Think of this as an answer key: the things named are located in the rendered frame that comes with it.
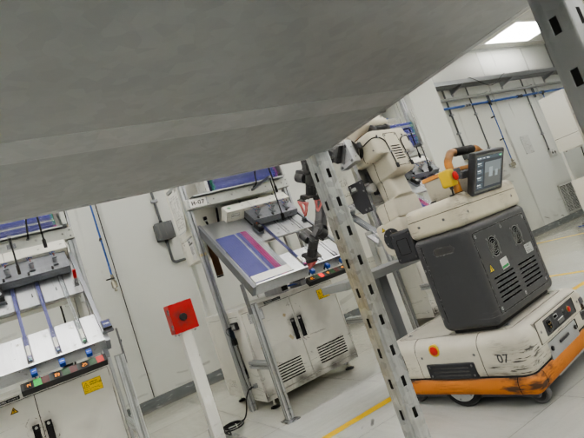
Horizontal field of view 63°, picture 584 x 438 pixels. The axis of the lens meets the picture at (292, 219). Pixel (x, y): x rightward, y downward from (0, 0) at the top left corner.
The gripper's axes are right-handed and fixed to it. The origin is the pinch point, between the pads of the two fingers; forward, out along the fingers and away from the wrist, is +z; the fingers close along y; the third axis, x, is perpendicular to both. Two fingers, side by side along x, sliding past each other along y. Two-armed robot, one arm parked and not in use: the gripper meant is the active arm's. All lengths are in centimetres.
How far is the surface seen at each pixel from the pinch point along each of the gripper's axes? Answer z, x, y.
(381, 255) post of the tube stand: 11, -2, -60
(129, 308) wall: 127, -152, 67
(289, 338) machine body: 50, 2, 9
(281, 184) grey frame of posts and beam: -10, -79, -28
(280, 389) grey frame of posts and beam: 42, 37, 38
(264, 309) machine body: 34.5, -12.8, 19.9
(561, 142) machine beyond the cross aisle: 27, -104, -461
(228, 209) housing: -4, -71, 17
